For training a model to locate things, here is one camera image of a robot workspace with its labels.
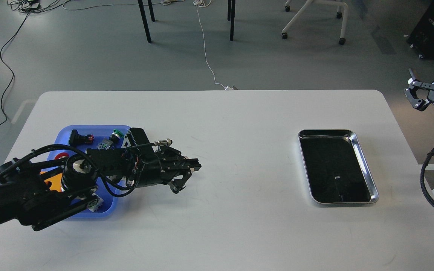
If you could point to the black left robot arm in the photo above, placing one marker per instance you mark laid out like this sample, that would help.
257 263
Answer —
25 198

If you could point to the black selector switch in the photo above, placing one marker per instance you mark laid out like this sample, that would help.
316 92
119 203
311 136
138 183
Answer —
77 139

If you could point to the black table leg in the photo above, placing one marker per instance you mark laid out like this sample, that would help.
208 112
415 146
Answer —
231 17
144 17

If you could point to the red mushroom push button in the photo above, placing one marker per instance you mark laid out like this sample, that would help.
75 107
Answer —
61 155

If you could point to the stainless steel tray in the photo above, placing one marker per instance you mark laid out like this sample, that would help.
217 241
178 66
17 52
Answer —
336 168

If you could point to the orange button enclosure box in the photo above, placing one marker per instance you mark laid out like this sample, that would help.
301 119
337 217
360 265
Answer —
52 178

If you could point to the black table leg right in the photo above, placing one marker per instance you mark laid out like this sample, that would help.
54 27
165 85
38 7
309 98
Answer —
231 17

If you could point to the silver green-block push button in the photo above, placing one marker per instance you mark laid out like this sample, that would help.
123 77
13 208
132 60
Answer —
95 204

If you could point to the black table leg left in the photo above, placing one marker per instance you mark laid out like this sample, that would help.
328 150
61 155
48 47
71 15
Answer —
144 17

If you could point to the green push button switch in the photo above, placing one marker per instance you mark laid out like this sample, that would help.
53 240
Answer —
110 141

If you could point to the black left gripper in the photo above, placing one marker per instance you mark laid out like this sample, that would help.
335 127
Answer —
166 166

